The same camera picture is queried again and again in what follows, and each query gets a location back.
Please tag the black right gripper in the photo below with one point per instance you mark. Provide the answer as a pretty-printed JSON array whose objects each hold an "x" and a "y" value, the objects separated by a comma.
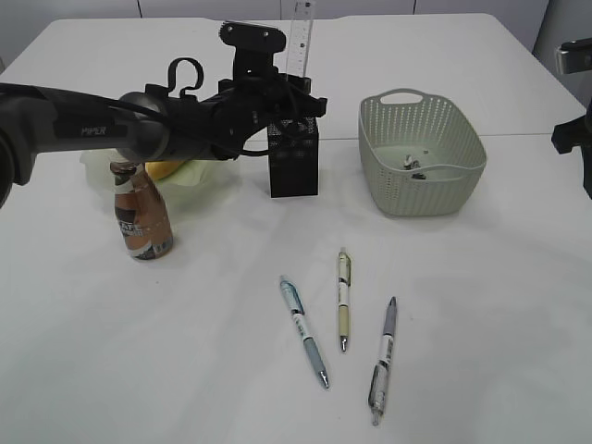
[{"x": 576, "y": 133}]

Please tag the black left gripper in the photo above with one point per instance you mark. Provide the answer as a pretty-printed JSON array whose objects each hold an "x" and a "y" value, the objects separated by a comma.
[{"x": 257, "y": 102}]

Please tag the black mesh pen holder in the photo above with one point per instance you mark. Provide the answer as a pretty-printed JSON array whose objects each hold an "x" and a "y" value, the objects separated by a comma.
[{"x": 293, "y": 158}]

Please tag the yellow grip pen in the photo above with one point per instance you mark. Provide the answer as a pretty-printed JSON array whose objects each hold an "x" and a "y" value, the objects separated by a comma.
[{"x": 344, "y": 285}]

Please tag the green plastic basket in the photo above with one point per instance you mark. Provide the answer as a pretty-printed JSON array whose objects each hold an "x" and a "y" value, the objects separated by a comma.
[{"x": 433, "y": 130}]

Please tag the green wavy glass plate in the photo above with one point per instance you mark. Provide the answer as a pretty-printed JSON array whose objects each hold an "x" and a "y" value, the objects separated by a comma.
[{"x": 97, "y": 168}]

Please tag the paper ball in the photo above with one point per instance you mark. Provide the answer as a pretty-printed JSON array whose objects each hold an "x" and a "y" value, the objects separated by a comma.
[{"x": 412, "y": 164}]

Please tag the blue grip pen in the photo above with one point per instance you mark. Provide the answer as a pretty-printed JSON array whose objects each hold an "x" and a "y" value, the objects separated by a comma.
[{"x": 292, "y": 299}]

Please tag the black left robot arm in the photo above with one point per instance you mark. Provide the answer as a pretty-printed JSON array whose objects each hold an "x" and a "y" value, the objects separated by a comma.
[{"x": 145, "y": 126}]

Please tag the brown coffee bottle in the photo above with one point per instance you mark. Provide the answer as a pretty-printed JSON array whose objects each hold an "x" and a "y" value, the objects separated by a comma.
[{"x": 141, "y": 212}]

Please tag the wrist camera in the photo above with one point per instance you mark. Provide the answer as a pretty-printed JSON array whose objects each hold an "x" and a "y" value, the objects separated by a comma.
[
  {"x": 574, "y": 56},
  {"x": 255, "y": 47}
]

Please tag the clear plastic ruler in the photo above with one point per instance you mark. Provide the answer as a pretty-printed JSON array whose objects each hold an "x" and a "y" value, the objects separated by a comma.
[{"x": 300, "y": 38}]

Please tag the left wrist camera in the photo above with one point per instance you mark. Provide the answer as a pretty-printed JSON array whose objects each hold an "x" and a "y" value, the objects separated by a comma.
[{"x": 255, "y": 47}]

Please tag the sugared bread bun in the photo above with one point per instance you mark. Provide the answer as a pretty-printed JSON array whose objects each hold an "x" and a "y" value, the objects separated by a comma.
[{"x": 162, "y": 169}]

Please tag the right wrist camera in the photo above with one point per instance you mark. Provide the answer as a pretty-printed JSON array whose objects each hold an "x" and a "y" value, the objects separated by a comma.
[{"x": 574, "y": 56}]

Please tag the grey white pen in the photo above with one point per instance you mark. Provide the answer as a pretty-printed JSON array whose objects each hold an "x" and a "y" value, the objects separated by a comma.
[{"x": 379, "y": 388}]

